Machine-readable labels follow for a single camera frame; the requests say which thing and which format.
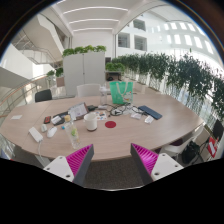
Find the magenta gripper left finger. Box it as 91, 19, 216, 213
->
44, 144, 94, 186

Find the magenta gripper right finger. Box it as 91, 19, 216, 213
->
130, 143, 183, 185

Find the clear plastic water bottle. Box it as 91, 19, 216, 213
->
64, 115, 80, 149

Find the white chair right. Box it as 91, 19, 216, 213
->
160, 125, 203, 156

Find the white computer mouse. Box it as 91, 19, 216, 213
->
47, 127, 57, 138

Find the black backpack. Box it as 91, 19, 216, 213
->
182, 141, 200, 164

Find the small white box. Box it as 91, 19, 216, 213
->
145, 116, 154, 124

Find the small white earbud case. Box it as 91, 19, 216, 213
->
41, 124, 47, 133

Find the white black device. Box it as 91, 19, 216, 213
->
51, 116, 63, 125

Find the white ceramic mug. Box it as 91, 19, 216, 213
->
84, 113, 97, 131

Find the white power adapter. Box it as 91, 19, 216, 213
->
29, 127, 43, 142

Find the red round coaster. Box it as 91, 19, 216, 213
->
105, 121, 116, 128

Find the red black phone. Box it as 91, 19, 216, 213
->
44, 116, 51, 124

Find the tablet with stand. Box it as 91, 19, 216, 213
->
68, 102, 88, 120

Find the dark blue notebook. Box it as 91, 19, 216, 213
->
138, 105, 162, 120

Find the white office chair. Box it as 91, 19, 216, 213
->
77, 84, 100, 97

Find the black office chair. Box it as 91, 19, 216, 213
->
35, 89, 52, 102

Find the white paper card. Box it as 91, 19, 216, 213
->
11, 115, 22, 120

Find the green tote bag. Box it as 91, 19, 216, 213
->
110, 81, 133, 104

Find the clear plastic jar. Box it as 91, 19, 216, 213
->
99, 86, 107, 105

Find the white cabinet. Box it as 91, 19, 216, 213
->
63, 52, 105, 96

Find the black cable bundle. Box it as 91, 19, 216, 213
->
105, 103, 144, 117

